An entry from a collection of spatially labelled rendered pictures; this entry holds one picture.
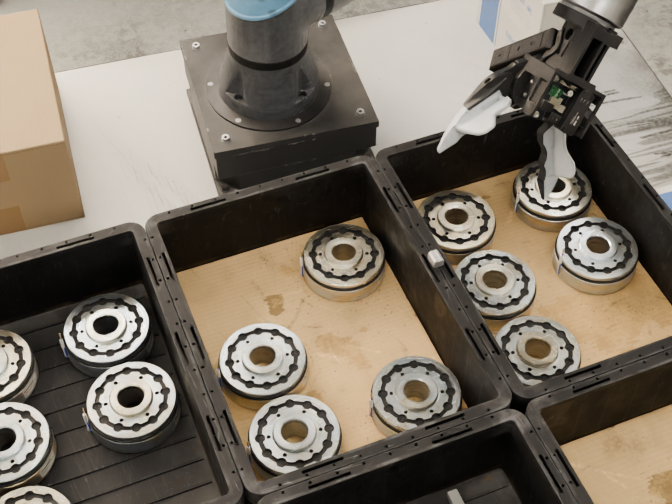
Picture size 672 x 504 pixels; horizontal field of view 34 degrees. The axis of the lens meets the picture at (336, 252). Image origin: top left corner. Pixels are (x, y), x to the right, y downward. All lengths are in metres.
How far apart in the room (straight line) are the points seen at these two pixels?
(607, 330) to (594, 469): 0.19
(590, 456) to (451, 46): 0.87
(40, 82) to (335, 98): 0.43
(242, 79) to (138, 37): 1.48
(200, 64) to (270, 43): 0.20
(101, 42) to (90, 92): 1.22
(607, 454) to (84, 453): 0.59
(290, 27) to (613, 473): 0.73
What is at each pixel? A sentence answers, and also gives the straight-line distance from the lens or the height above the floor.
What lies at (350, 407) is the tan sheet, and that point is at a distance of 1.28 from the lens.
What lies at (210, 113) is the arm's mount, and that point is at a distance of 1.64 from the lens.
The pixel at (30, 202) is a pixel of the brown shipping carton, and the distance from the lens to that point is 1.63.
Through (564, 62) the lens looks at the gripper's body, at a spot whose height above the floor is 1.17.
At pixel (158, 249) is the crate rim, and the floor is 0.93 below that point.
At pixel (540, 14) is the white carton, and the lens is 1.74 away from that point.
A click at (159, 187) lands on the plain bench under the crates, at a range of 1.69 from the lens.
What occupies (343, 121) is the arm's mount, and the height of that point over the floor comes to 0.80.
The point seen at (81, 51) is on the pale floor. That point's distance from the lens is 3.06.
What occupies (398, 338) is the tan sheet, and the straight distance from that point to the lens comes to 1.33.
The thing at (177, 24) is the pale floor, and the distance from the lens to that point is 3.10.
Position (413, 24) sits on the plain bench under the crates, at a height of 0.70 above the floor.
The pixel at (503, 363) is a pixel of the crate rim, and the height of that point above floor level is 0.93.
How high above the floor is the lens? 1.92
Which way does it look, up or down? 50 degrees down
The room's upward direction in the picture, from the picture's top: straight up
